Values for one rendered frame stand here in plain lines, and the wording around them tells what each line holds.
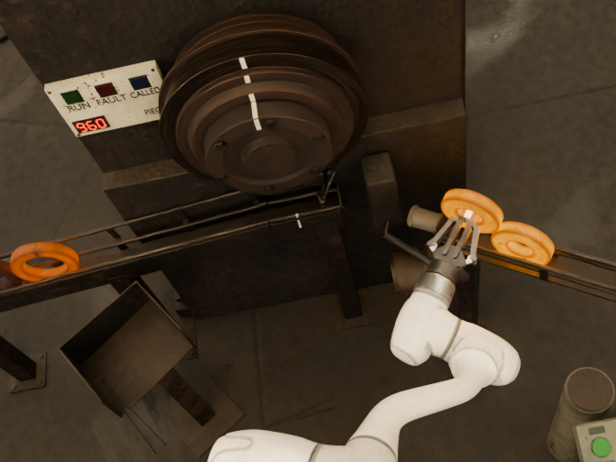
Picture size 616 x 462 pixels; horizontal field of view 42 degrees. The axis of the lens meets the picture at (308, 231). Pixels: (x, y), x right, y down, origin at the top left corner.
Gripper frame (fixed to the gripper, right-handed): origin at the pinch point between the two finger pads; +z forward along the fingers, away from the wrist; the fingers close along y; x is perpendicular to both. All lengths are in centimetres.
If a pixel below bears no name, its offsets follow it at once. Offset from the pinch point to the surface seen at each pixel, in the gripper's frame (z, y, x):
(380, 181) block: -0.1, -24.6, -1.1
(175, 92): -20, -56, 49
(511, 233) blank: -1.6, 10.6, -2.6
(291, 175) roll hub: -17.1, -36.5, 21.9
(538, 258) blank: -2.0, 18.0, -10.2
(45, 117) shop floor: 17, -200, -81
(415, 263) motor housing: -7.9, -13.7, -27.7
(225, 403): -59, -64, -77
